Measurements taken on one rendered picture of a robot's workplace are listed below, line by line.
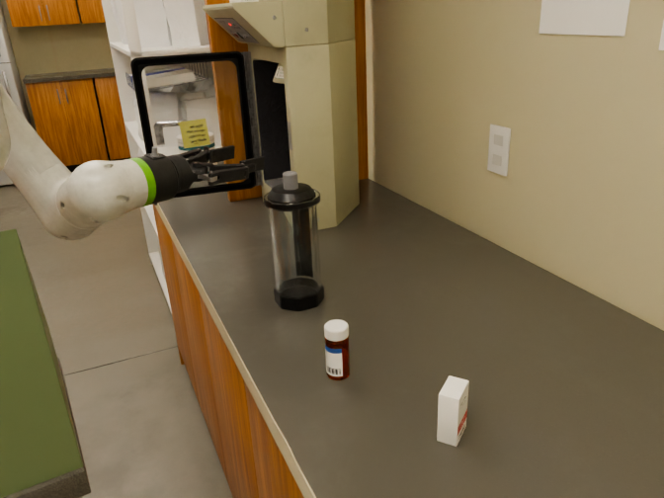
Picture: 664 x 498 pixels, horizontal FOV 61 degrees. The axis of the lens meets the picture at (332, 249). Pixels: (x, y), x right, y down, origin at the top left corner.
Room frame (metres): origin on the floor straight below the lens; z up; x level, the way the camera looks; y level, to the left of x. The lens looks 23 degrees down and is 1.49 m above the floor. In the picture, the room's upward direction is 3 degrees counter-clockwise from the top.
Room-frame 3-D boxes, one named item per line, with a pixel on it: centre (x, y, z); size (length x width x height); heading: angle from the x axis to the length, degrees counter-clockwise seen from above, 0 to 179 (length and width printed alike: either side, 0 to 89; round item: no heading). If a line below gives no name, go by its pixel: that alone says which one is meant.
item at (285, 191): (1.04, 0.07, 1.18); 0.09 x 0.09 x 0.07
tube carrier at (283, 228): (1.04, 0.07, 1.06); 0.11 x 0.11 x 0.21
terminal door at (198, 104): (1.64, 0.37, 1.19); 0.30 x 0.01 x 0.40; 105
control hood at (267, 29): (1.53, 0.20, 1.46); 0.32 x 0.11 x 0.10; 23
